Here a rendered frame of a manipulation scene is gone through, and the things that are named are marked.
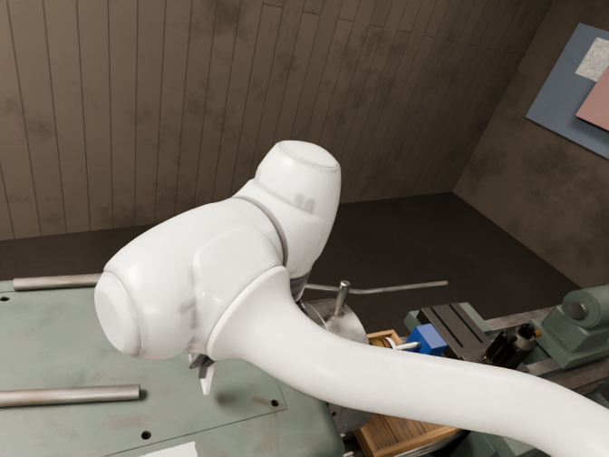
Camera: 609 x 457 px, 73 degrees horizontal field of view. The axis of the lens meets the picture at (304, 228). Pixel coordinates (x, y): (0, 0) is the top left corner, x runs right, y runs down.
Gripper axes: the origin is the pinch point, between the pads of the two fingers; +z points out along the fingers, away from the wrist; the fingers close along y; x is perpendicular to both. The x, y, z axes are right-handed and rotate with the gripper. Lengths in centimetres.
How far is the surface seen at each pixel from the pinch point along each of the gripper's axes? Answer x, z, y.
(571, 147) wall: 175, 28, 362
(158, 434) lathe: -4.0, 4.6, -14.2
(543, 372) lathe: 3, 44, 121
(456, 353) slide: 13, 33, 80
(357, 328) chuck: 9.6, 6.5, 30.0
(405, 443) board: -5, 40, 49
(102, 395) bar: 3.1, 2.8, -21.4
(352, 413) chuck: -3.3, 17.9, 25.9
